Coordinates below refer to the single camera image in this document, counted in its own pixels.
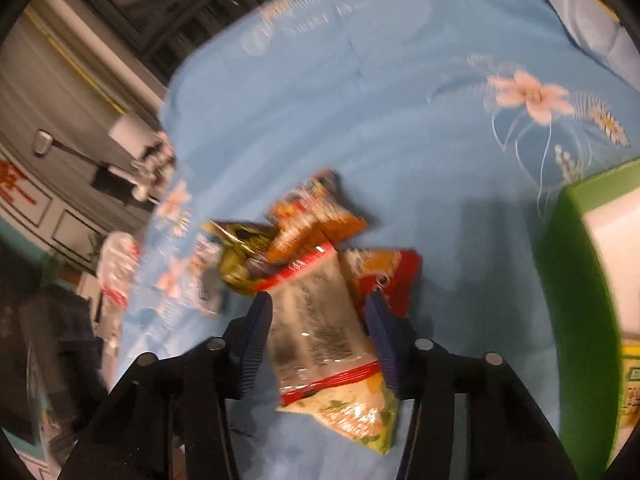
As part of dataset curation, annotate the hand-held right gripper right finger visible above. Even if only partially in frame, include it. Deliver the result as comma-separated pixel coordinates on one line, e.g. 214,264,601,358
364,291,581,480

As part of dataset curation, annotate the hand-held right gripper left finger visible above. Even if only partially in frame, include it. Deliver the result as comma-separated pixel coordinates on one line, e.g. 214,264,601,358
60,291,274,480

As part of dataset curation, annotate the red snack packet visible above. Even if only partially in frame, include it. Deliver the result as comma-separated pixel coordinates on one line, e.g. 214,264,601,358
345,247,423,318

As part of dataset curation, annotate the green cardboard box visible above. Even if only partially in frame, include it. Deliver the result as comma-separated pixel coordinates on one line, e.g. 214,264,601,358
532,157,640,472

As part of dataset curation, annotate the olive green snack packet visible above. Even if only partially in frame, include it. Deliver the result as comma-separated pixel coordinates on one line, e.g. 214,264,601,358
202,220,281,296

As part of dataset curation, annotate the small white snack packet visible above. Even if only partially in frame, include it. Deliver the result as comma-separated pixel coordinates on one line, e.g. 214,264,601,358
185,240,228,317

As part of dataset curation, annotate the orange snack packet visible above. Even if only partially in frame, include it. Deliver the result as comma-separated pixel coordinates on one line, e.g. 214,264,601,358
265,170,368,263

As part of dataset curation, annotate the white plastic bag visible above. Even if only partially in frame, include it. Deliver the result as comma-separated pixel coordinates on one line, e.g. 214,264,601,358
95,232,142,309

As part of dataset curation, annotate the white patterned crumpled bag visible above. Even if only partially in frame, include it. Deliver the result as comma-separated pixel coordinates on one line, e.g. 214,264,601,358
131,132,177,202

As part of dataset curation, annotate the black speaker device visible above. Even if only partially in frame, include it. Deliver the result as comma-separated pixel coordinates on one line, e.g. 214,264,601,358
19,285,107,403

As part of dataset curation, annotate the blue floral bedsheet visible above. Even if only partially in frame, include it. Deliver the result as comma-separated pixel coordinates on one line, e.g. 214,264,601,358
97,0,640,480

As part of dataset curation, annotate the white cylinder cup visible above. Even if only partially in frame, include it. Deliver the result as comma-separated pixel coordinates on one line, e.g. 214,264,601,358
107,114,157,158

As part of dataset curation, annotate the yellow snack packet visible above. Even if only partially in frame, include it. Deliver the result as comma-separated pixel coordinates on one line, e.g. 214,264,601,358
617,339,640,442

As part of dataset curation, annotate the blue floral pillow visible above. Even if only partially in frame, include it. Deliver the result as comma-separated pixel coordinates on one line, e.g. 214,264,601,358
520,0,640,77

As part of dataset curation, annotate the dark window frame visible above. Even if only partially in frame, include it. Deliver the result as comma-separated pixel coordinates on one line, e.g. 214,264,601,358
82,0,283,77

